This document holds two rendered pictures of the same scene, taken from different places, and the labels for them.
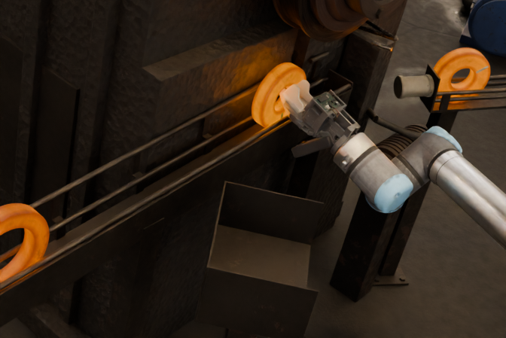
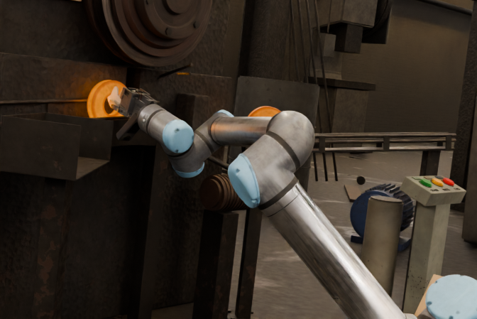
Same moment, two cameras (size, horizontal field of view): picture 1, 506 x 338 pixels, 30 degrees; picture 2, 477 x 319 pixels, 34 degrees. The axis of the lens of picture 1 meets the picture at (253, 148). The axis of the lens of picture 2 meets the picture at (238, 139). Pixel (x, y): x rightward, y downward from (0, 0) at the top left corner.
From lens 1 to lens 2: 140 cm
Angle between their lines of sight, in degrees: 31
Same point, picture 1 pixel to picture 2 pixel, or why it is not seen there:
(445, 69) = not seen: hidden behind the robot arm
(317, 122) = (127, 102)
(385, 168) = (170, 116)
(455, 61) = (258, 112)
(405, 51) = not seen: hidden behind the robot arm
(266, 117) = (98, 113)
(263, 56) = (96, 77)
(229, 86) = (69, 89)
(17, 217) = not seen: outside the picture
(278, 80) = (103, 84)
